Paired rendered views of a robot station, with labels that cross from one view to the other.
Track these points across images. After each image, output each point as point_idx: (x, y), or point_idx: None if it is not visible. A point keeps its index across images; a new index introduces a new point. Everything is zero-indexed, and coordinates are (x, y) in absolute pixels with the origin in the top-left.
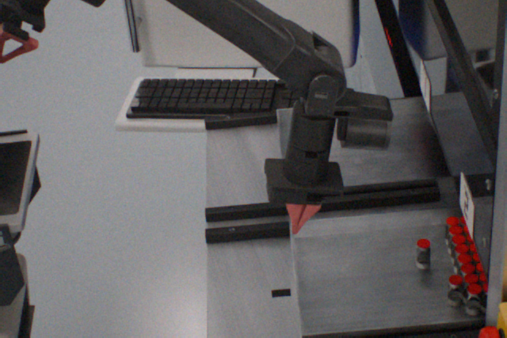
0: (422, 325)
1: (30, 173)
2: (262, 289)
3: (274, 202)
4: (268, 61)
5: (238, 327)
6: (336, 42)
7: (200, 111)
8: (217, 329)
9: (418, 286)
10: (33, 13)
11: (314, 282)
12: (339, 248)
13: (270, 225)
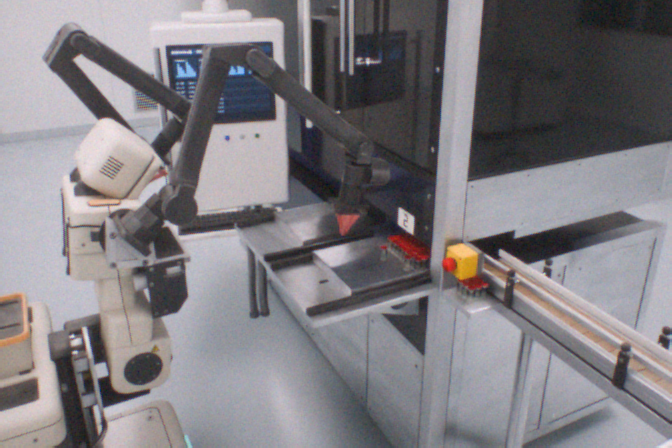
0: (403, 276)
1: (178, 237)
2: (313, 281)
3: (340, 214)
4: (341, 137)
5: (312, 297)
6: (281, 188)
7: (221, 226)
8: (301, 300)
9: (387, 267)
10: (163, 156)
11: (337, 274)
12: (340, 260)
13: (302, 255)
